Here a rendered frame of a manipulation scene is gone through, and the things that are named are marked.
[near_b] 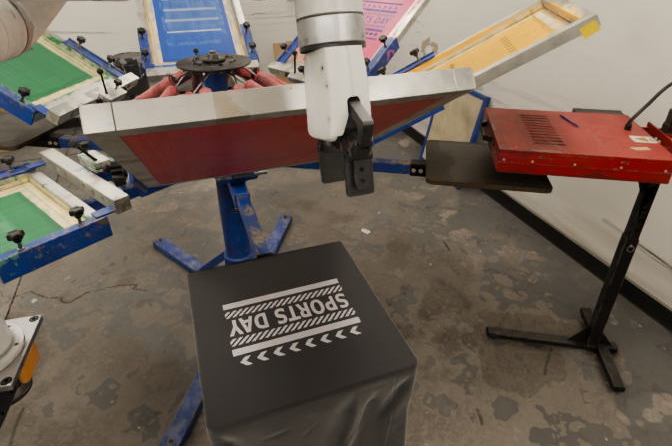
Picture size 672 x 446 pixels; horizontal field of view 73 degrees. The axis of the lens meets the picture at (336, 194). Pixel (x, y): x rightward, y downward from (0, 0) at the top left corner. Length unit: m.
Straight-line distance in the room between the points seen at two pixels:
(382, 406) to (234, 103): 0.76
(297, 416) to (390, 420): 0.26
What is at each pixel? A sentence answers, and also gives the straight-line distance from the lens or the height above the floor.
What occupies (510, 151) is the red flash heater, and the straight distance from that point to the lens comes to 1.70.
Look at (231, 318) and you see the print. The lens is 1.15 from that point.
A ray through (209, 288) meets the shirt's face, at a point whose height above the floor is 0.95.
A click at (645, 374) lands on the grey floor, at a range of 2.65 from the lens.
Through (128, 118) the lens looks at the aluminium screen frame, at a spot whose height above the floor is 1.54.
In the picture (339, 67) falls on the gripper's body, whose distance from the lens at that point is 0.49.
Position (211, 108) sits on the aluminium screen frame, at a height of 1.54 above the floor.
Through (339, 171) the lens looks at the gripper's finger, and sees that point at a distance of 0.59.
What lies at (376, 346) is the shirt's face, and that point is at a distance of 1.07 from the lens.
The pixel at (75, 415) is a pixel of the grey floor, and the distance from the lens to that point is 2.38.
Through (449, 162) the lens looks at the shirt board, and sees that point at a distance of 1.91.
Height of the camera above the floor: 1.74
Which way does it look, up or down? 29 degrees down
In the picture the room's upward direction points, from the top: straight up
